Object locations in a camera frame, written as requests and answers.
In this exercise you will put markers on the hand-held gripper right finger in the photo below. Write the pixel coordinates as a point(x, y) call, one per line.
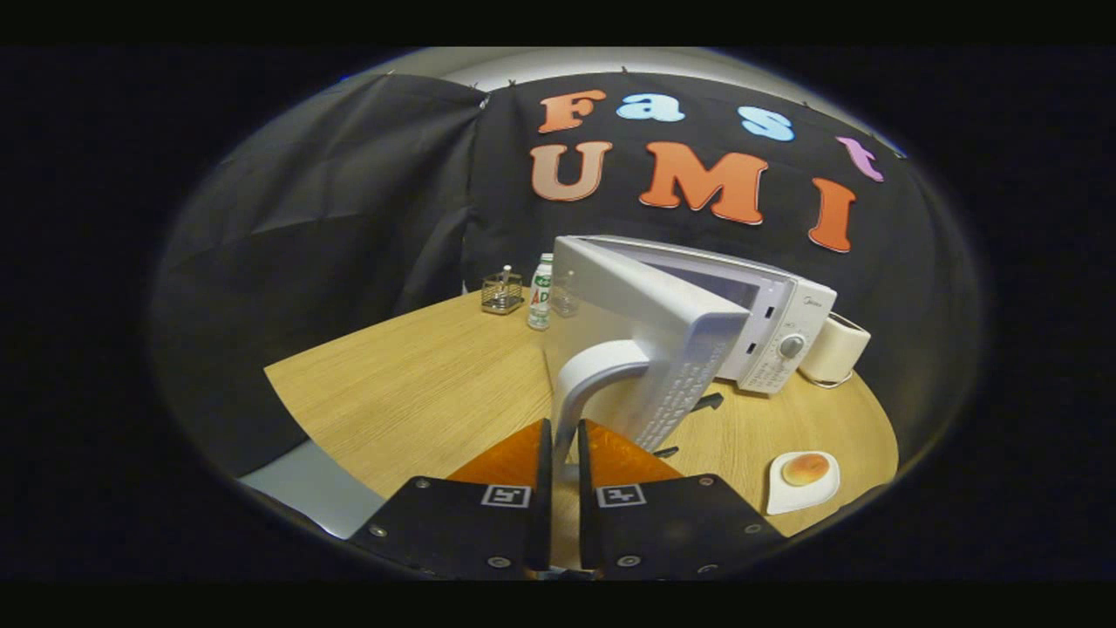
point(584, 515)

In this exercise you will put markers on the cream toaster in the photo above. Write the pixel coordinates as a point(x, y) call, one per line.
point(833, 349)

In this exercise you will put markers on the white microwave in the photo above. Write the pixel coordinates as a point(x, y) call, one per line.
point(663, 314)

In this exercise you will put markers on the orange sponge doughnut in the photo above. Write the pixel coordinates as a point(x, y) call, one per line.
point(795, 472)

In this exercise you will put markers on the white bottle green label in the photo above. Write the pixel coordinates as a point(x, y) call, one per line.
point(540, 305)

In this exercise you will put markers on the white plate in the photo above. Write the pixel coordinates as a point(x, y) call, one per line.
point(802, 500)

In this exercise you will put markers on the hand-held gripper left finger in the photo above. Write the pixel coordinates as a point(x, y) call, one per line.
point(544, 506)

